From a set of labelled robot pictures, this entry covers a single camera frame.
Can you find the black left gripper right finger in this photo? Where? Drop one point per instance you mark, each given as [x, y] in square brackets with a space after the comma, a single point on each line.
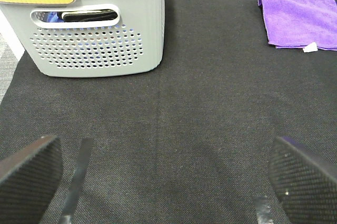
[304, 183]

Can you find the black tablecloth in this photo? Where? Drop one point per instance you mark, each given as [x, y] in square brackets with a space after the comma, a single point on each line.
[189, 141]

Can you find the grey perforated plastic basket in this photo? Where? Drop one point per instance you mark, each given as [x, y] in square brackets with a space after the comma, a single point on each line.
[131, 43]

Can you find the black item inside basket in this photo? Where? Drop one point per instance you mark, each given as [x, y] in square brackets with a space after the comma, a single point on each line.
[89, 15]

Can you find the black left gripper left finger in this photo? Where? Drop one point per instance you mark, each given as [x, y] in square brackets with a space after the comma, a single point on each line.
[29, 180]

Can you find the blue cloth inside basket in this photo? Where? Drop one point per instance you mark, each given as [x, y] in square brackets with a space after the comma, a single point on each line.
[52, 17]

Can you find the purple microfibre towel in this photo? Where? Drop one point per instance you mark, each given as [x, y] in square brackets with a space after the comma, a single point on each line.
[298, 23]

